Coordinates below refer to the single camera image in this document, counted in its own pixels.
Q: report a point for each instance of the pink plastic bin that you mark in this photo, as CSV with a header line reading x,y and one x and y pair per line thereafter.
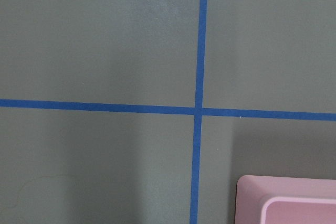
x,y
267,199

